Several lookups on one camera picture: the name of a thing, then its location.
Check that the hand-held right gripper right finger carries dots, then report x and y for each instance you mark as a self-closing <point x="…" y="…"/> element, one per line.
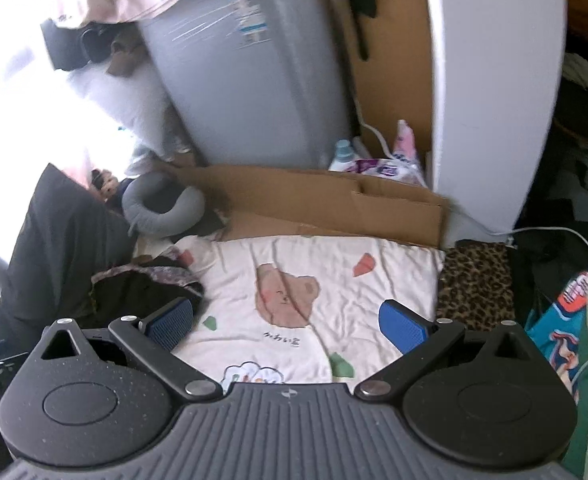
<point x="403" y="328"/>

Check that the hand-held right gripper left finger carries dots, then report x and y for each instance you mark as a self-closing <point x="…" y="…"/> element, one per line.
<point x="171" y="323"/>

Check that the leopard print skirt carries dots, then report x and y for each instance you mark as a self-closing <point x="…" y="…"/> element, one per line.
<point x="473" y="280"/>

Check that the dark clothes pile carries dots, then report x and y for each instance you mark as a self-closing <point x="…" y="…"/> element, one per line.
<point x="573" y="200"/>

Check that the black floral garment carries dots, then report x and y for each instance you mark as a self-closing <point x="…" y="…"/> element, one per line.
<point x="134" y="290"/>

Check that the white printed blanket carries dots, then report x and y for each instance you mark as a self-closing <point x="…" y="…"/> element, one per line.
<point x="234" y="270"/>

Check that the grey neck pillow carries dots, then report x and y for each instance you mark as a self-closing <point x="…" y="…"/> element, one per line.
<point x="144" y="215"/>

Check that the dark grey pillow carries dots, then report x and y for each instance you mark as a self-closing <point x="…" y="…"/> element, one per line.
<point x="54" y="240"/>

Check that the teal printed bag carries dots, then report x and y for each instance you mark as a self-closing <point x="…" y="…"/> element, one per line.
<point x="558" y="340"/>

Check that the small stuffed toy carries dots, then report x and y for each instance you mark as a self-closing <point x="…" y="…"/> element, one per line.
<point x="105" y="180"/>

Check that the purple and white packet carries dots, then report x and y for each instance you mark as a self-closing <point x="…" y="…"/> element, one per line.
<point x="378" y="166"/>

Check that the flattened cardboard box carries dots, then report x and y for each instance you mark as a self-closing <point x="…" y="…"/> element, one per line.
<point x="299" y="195"/>

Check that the detergent bottle with blue cap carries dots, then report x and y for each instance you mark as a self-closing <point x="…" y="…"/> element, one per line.
<point x="343" y="152"/>

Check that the pink bottle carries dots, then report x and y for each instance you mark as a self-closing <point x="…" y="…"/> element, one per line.
<point x="403" y="140"/>

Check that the white pillow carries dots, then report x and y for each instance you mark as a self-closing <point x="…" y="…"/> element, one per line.
<point x="124" y="100"/>

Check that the grey washing machine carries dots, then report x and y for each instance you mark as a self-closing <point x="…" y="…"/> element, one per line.
<point x="254" y="100"/>

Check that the black hanging cloth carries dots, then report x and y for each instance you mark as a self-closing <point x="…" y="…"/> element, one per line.
<point x="363" y="10"/>

